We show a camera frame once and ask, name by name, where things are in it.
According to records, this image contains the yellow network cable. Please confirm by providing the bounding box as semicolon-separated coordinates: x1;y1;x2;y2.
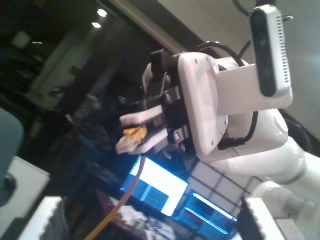
84;124;149;240

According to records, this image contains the small lit display device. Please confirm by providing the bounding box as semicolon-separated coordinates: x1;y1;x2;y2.
173;189;238;235

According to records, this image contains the open laptop computer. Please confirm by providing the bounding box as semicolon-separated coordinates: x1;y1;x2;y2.
119;155;189;217

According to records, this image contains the gripper camera bar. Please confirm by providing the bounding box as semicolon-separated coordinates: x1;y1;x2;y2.
216;4;294;116

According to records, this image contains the crumpled white paper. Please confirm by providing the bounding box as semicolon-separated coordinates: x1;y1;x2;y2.
117;207;176;240

